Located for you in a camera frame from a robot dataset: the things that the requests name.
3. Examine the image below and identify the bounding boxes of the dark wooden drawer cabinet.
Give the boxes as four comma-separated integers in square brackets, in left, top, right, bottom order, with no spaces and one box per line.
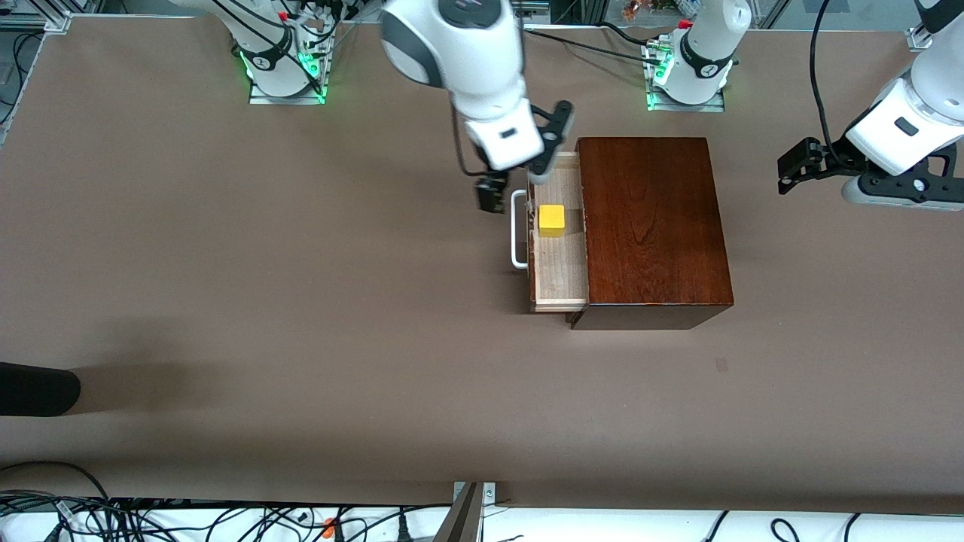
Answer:
[566,136,735,331]

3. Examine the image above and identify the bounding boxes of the tangled black cables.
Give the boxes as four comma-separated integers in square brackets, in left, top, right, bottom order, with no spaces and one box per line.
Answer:
[0,491,453,542]

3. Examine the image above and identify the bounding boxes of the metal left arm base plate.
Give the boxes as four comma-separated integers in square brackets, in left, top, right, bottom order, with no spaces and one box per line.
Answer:
[645,41,727,113]

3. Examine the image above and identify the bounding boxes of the long black table cable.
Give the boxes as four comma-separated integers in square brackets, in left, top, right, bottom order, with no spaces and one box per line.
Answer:
[526,27,654,62]

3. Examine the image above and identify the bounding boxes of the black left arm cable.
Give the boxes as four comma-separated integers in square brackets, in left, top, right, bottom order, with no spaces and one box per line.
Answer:
[809,0,850,153]

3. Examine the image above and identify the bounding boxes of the short black table cable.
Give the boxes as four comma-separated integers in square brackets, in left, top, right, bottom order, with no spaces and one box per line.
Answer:
[599,20,662,46]

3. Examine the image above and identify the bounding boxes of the black cable with metal plug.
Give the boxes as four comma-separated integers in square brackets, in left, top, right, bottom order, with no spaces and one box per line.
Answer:
[450,102,487,181]

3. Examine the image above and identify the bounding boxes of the metal corner bracket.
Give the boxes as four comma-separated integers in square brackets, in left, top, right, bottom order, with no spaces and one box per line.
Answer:
[452,482,497,507]

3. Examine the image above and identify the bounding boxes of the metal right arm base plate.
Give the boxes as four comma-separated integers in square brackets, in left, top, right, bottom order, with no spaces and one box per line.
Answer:
[248,23,328,105]

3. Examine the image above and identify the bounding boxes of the dark aluminium beam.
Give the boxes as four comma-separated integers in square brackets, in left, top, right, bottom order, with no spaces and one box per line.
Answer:
[433,483,484,542]

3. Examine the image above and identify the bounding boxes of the black cylinder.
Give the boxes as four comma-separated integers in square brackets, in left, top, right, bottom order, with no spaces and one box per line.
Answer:
[0,361,82,418]

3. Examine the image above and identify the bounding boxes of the wooden drawer with white handle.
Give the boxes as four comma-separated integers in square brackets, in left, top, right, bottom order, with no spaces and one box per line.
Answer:
[511,151,590,314]

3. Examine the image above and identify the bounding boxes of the black looping cable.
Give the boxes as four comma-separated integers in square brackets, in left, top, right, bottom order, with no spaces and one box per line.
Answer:
[0,460,113,504]

